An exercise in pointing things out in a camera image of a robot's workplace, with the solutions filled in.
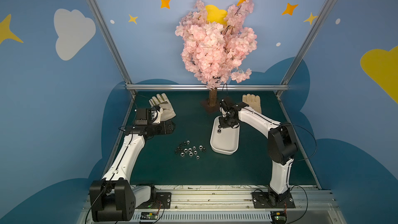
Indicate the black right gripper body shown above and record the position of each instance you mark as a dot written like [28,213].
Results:
[226,121]

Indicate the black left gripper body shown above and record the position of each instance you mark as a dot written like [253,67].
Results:
[166,127]

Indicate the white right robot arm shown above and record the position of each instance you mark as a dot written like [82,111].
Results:
[281,142]

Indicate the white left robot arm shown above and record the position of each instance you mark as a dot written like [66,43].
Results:
[112,199]

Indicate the white plastic storage box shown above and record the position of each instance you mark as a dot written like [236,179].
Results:
[227,141]

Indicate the white grey work glove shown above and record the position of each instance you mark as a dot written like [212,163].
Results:
[161,100]

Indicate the beige knitted glove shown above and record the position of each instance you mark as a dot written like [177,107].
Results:
[253,101]

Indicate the brown tree trunk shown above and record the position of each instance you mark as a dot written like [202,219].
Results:
[212,97]

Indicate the pink blossom artificial tree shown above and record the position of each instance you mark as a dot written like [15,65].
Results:
[214,52]

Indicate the green circuit board left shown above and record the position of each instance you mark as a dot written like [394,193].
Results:
[149,216]

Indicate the green circuit board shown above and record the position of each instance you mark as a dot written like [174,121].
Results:
[149,216]
[278,218]

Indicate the green circuit board right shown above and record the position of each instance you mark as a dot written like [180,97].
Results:
[278,218]

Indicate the dark metal tree base plate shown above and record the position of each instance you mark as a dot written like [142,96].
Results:
[210,109]

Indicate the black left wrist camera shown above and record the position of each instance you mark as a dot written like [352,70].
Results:
[148,116]

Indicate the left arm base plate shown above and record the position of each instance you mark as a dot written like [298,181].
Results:
[162,200]

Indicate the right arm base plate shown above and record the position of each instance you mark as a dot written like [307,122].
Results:
[264,200]

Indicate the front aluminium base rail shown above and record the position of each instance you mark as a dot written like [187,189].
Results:
[232,204]

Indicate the left aluminium frame post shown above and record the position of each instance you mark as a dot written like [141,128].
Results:
[100,20]

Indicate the aluminium frame post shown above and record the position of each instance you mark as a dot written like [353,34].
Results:
[100,20]
[313,32]

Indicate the right aluminium frame post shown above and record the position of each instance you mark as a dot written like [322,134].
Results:
[313,32]

